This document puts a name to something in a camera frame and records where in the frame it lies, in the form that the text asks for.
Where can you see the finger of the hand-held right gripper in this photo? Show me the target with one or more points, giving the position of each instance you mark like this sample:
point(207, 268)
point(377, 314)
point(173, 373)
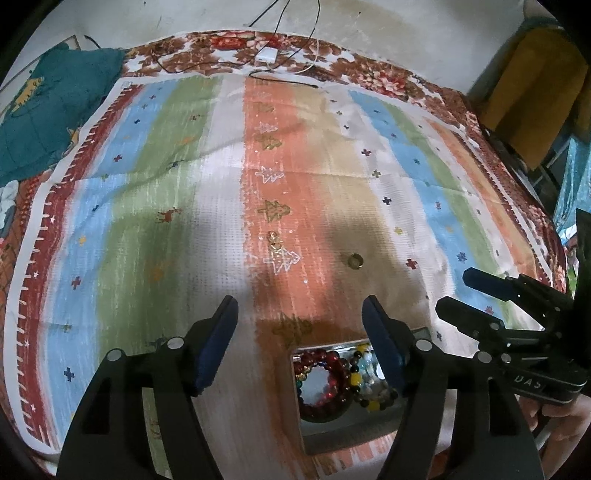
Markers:
point(466, 316)
point(489, 282)

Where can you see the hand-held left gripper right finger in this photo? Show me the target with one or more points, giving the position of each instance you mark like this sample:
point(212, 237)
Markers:
point(385, 346)

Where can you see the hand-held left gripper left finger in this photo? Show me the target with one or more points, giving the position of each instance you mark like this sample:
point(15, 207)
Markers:
point(214, 350)

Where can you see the silver metal tin box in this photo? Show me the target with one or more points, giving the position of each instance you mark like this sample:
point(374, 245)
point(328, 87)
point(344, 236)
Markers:
point(332, 438)

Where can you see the gold earring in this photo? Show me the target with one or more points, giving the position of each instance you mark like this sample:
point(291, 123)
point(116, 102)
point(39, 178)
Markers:
point(275, 241)

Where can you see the person's right hand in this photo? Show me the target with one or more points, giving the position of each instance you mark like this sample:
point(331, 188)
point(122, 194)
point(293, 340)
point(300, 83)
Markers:
point(565, 429)

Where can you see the light blue printed towel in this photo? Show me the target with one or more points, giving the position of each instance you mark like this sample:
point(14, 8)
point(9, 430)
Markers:
point(575, 184)

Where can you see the striped colourful cloth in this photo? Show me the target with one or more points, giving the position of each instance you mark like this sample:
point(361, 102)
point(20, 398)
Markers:
point(184, 194)

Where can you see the mustard yellow garment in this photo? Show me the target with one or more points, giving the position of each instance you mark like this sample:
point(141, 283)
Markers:
point(535, 92)

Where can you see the white crumpled cloth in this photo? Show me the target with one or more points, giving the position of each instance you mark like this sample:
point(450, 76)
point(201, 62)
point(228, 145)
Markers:
point(8, 203)

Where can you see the teal pillow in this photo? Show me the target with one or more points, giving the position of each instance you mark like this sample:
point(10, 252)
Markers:
point(55, 115)

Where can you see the white charger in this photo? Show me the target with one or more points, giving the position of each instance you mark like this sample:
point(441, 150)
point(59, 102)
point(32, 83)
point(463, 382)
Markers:
point(266, 54)

